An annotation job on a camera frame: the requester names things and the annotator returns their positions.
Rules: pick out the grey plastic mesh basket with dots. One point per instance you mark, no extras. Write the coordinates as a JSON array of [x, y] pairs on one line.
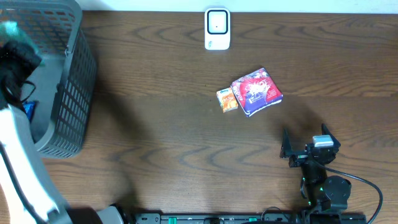
[[62, 86]]

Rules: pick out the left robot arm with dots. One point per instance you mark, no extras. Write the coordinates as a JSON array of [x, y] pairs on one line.
[[30, 193]]

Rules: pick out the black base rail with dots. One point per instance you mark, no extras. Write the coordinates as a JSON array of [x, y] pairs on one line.
[[273, 217]]

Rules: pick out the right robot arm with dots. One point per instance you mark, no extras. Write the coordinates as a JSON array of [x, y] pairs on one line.
[[327, 195]]

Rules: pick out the teal white snack packet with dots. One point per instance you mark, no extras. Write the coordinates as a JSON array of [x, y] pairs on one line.
[[14, 32]]

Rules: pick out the red purple snack bag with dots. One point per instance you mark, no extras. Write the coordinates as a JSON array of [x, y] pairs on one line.
[[256, 91]]

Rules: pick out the blue snack wrapper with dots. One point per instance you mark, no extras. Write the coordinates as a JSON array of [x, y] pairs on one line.
[[29, 107]]

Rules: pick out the orange Kleenex tissue pack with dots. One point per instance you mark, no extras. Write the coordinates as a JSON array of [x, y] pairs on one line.
[[227, 99]]

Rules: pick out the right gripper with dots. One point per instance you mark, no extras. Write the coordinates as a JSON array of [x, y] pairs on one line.
[[298, 158]]

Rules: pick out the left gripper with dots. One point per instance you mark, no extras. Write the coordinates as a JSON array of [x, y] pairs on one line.
[[18, 62]]

